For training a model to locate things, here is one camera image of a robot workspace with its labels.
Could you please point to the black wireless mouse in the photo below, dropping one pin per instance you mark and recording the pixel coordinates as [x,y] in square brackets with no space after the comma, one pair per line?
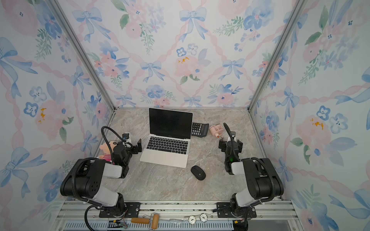
[198,173]

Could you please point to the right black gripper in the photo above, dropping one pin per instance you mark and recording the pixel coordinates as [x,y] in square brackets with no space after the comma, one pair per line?
[223,145]

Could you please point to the white round knob right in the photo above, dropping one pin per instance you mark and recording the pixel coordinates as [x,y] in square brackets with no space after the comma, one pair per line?
[203,217]

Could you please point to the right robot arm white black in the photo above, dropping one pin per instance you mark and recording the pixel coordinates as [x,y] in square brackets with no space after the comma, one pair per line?
[263,183]

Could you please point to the aluminium front rail frame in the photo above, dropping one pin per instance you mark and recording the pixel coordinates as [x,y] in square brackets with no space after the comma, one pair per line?
[275,215]

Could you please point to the white round knob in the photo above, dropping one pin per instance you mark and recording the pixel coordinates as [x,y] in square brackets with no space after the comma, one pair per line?
[203,217]
[192,220]

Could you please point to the white round knob left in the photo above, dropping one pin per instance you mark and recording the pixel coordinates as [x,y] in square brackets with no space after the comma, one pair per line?
[192,220]

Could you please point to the wooden handle roller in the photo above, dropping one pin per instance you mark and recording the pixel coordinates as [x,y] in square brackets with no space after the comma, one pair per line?
[153,221]

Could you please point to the silver laptop black screen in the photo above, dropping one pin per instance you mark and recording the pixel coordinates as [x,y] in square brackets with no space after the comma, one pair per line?
[169,138]

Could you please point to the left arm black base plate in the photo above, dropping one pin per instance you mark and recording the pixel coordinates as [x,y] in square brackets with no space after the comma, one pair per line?
[127,210]

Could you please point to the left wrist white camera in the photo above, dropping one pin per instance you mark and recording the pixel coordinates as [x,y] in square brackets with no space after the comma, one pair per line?
[126,138]

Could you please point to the plush doll pink striped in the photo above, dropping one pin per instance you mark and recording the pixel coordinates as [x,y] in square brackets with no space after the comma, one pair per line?
[106,154]

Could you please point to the black calculator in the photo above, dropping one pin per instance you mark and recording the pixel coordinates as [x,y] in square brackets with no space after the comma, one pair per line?
[199,130]

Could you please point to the pink small toy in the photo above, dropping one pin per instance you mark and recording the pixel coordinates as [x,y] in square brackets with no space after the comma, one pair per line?
[217,131]

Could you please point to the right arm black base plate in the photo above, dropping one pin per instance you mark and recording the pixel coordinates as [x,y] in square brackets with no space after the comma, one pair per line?
[226,210]

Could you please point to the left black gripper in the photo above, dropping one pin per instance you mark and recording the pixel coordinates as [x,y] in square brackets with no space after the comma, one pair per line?
[135,147]

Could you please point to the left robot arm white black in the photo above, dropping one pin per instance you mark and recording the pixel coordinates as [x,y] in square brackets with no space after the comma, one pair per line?
[84,181]

